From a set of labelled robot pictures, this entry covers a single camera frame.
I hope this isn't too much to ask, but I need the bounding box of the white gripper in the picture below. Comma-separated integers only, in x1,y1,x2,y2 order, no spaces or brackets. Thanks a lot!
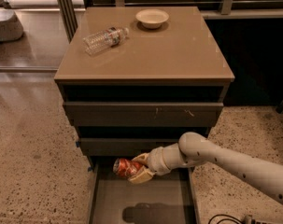
129,147,171,184

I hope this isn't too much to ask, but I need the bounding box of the red coke can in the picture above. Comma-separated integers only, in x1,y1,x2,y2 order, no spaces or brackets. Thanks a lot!
113,158,143,178

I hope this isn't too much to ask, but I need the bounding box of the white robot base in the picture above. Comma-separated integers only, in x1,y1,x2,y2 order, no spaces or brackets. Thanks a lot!
0,0,23,42

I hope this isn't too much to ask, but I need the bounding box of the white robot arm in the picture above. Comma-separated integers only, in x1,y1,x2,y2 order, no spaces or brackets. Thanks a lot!
129,133,283,205

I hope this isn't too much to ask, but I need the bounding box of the open bottom drawer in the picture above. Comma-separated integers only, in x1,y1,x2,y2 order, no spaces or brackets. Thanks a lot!
88,157,199,224

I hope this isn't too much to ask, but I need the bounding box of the middle drawer front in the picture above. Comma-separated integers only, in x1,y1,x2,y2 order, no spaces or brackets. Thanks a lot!
76,137,179,157

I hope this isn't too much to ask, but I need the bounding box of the top drawer front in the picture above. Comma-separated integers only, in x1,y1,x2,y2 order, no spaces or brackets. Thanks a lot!
64,102,223,127

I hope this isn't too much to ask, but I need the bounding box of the brown drawer cabinet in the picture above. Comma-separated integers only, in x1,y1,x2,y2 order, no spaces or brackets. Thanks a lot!
53,6,236,173

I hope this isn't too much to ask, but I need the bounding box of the clear plastic water bottle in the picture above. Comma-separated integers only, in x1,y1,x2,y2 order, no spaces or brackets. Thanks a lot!
83,27,129,56

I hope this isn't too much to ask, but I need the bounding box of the white bowl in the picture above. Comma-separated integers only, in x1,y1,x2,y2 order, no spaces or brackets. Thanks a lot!
135,9,169,29

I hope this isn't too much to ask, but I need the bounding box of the metal railing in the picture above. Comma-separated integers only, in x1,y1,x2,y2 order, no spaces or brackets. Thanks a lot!
58,0,283,37

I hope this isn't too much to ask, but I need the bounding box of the black cable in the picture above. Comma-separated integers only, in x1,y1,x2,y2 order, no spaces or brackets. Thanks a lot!
207,213,245,224

